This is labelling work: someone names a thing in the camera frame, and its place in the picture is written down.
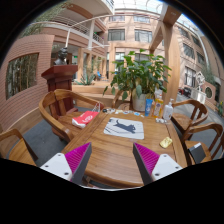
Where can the red wooden pedestal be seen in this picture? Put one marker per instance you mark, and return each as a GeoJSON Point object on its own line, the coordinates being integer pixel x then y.
{"type": "Point", "coordinates": [60, 77]}

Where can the wooden chair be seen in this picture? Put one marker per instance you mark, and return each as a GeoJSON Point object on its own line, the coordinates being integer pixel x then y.
{"type": "Point", "coordinates": [210, 151]}
{"type": "Point", "coordinates": [198, 114]}
{"type": "Point", "coordinates": [14, 147]}

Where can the wooden armchair left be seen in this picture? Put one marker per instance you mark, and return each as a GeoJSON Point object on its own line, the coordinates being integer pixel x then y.
{"type": "Point", "coordinates": [53, 109]}

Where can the white sculpture on plinth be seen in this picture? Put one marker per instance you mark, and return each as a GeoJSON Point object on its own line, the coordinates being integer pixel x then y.
{"type": "Point", "coordinates": [197, 93]}

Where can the wooden chair near right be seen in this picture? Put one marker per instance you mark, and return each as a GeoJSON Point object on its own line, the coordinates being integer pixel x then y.
{"type": "Point", "coordinates": [210, 151]}

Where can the grey mouse pad with cat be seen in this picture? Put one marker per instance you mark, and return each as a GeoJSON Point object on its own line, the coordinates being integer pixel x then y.
{"type": "Point", "coordinates": [124, 128]}

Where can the wooden chair near left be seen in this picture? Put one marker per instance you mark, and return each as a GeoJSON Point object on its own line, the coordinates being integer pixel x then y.
{"type": "Point", "coordinates": [14, 147]}

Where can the dark notebook on chair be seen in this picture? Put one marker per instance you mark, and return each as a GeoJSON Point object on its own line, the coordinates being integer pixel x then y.
{"type": "Point", "coordinates": [197, 153]}

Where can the green potted plant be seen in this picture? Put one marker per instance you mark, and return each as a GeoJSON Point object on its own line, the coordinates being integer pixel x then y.
{"type": "Point", "coordinates": [139, 78]}

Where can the yellow orange bottle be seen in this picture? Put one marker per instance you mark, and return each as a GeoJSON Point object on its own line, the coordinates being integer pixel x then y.
{"type": "Point", "coordinates": [158, 106]}

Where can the wooden pillar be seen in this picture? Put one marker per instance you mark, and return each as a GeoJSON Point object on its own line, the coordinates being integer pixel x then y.
{"type": "Point", "coordinates": [165, 32]}

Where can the wooden chair far right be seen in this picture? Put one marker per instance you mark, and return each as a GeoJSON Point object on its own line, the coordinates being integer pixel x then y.
{"type": "Point", "coordinates": [198, 114]}

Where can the white pump sanitizer bottle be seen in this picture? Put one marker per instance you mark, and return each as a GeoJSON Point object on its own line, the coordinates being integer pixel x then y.
{"type": "Point", "coordinates": [168, 110]}

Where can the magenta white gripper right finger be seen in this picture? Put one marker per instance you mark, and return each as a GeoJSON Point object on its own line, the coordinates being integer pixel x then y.
{"type": "Point", "coordinates": [153, 166]}

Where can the blue tube container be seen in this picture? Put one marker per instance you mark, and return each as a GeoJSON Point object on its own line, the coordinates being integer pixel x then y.
{"type": "Point", "coordinates": [148, 106]}

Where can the dark bronze bust statue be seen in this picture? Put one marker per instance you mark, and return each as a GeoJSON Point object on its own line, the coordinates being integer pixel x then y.
{"type": "Point", "coordinates": [62, 54]}

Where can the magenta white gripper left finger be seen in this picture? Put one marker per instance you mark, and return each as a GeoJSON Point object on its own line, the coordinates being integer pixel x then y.
{"type": "Point", "coordinates": [70, 166]}

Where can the red white paper bag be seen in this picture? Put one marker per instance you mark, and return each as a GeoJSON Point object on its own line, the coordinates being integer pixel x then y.
{"type": "Point", "coordinates": [84, 119]}

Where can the yellow computer mouse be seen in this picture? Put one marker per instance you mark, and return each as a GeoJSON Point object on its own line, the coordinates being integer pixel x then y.
{"type": "Point", "coordinates": [166, 142]}

